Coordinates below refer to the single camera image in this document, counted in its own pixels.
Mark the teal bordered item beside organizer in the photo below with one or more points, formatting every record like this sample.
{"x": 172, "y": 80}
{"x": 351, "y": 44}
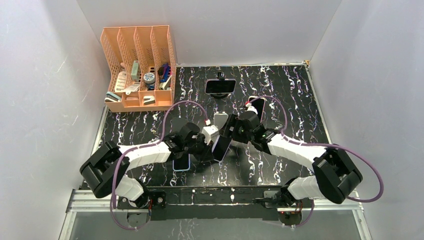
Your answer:
{"x": 111, "y": 97}

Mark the aluminium frame rail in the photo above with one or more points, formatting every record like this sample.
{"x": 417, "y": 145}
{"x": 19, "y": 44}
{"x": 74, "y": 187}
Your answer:
{"x": 211, "y": 213}

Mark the phone with lilac case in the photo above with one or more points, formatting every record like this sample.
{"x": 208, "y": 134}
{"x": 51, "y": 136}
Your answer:
{"x": 220, "y": 148}

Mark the black round base phone stand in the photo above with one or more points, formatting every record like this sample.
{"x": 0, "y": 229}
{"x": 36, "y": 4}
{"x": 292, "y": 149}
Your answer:
{"x": 220, "y": 76}

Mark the blue handled tool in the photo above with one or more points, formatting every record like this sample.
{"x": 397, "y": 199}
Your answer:
{"x": 164, "y": 72}

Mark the black folding phone stand left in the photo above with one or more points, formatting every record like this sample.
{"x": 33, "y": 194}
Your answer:
{"x": 177, "y": 123}

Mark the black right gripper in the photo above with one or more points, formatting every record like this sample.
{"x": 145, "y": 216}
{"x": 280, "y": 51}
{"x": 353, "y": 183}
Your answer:
{"x": 233, "y": 120}

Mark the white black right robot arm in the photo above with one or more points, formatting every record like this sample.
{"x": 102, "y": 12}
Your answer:
{"x": 334, "y": 177}

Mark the round tin blue white label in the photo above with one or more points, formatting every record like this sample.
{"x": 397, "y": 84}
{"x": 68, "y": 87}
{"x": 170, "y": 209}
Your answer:
{"x": 149, "y": 80}

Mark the white paper card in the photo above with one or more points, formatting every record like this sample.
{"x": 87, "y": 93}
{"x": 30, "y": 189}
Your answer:
{"x": 120, "y": 83}

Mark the phone with pink case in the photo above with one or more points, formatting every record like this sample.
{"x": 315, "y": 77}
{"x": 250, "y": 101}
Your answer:
{"x": 259, "y": 105}

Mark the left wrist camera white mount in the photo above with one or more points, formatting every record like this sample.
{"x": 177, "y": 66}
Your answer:
{"x": 210, "y": 132}

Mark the phone with purple clear case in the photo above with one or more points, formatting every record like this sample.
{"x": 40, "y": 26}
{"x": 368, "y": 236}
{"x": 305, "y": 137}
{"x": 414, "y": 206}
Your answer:
{"x": 220, "y": 86}

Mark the phone with blue case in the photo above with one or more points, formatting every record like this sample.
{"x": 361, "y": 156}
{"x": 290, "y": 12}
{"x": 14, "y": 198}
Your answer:
{"x": 182, "y": 164}

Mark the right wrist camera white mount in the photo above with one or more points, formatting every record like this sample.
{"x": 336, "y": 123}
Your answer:
{"x": 250, "y": 108}

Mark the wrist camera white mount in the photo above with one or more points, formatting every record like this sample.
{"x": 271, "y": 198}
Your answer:
{"x": 250, "y": 108}
{"x": 210, "y": 132}

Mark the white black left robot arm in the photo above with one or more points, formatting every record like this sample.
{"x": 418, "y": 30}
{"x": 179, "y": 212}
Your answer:
{"x": 105, "y": 171}

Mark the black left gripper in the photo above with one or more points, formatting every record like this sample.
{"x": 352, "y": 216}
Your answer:
{"x": 206, "y": 154}

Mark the orange plastic file organizer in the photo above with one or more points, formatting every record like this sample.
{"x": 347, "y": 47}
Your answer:
{"x": 152, "y": 46}

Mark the green white small box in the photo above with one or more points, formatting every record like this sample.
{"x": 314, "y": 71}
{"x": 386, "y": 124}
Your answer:
{"x": 135, "y": 71}

